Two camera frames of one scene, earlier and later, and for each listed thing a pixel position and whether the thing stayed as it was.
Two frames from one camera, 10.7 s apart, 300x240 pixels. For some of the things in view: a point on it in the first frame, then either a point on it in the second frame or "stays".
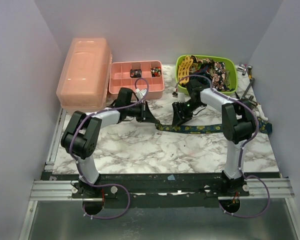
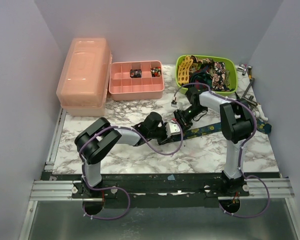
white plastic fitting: x=259 y=113 stays
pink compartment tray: x=137 y=75 stays
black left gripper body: x=139 y=111 → x=160 y=135
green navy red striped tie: x=197 y=81 stays
